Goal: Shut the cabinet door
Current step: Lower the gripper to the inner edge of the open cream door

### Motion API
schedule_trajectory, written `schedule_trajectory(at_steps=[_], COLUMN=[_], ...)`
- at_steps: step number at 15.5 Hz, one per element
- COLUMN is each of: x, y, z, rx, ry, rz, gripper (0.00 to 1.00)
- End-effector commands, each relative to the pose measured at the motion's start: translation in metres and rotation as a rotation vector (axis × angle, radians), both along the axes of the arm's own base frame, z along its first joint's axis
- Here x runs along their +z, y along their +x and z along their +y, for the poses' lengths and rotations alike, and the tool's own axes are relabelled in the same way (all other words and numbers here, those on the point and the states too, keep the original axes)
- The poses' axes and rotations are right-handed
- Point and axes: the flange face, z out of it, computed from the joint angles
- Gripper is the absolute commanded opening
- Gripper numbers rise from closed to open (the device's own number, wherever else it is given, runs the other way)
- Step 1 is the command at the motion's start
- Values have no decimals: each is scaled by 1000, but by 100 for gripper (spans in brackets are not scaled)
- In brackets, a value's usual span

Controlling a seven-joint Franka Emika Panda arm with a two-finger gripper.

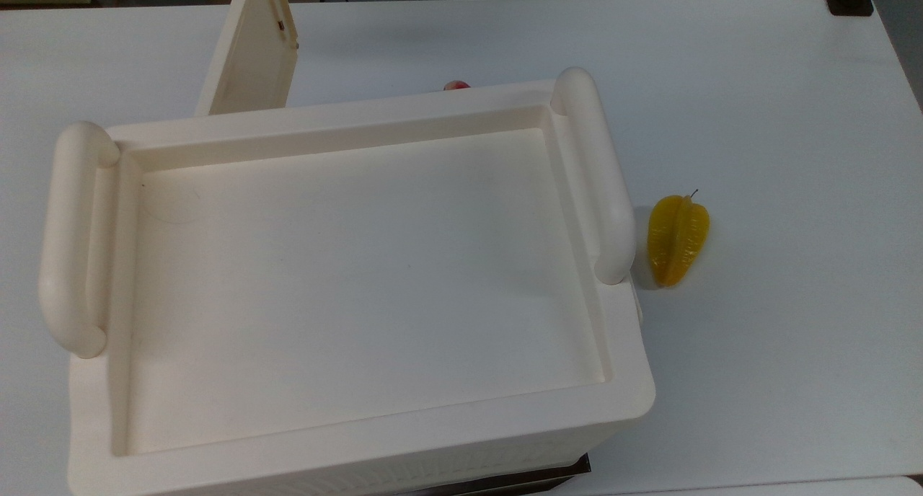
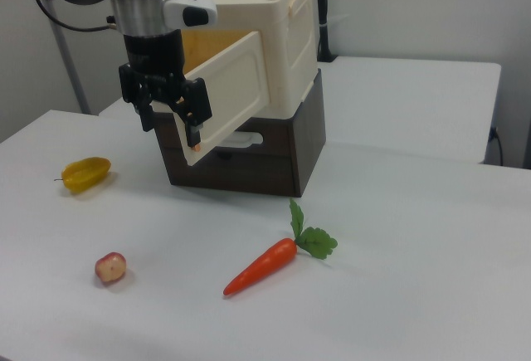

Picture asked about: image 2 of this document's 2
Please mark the cream plastic cabinet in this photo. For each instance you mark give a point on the cream plastic cabinet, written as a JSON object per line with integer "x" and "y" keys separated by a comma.
{"x": 286, "y": 29}

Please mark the cream cabinet door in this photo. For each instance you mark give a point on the cream cabinet door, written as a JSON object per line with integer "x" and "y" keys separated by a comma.
{"x": 236, "y": 87}

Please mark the yellow toy star fruit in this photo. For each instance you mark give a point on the yellow toy star fruit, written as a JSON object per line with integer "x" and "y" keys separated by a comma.
{"x": 85, "y": 174}

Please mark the small red toy fruit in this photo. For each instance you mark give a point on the small red toy fruit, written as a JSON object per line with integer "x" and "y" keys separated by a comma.
{"x": 110, "y": 267}

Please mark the black camera stand pole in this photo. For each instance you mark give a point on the black camera stand pole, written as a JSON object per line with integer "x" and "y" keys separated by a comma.
{"x": 325, "y": 12}

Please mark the grey partition post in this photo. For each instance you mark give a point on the grey partition post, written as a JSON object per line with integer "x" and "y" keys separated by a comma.
{"x": 70, "y": 66}

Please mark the orange toy carrot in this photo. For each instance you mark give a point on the orange toy carrot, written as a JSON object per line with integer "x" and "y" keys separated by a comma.
{"x": 261, "y": 267}

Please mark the dark brown wooden drawer box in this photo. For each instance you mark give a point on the dark brown wooden drawer box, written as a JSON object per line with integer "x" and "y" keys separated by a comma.
{"x": 265, "y": 166}

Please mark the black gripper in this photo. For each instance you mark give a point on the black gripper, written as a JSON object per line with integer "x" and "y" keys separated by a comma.
{"x": 153, "y": 54}

